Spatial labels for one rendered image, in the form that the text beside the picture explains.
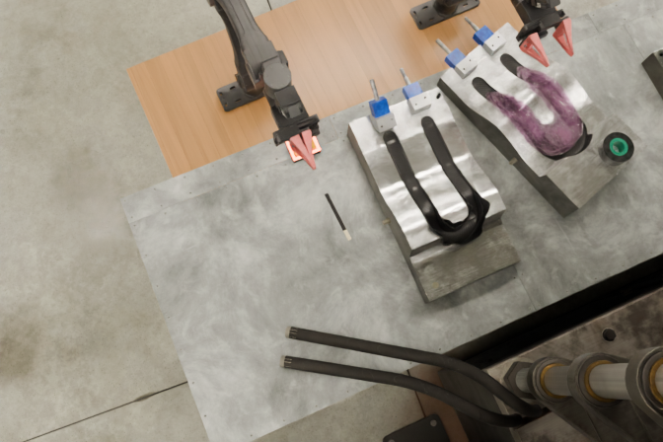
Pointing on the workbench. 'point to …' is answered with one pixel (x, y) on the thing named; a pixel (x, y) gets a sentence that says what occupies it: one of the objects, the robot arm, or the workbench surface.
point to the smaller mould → (655, 69)
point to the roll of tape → (617, 147)
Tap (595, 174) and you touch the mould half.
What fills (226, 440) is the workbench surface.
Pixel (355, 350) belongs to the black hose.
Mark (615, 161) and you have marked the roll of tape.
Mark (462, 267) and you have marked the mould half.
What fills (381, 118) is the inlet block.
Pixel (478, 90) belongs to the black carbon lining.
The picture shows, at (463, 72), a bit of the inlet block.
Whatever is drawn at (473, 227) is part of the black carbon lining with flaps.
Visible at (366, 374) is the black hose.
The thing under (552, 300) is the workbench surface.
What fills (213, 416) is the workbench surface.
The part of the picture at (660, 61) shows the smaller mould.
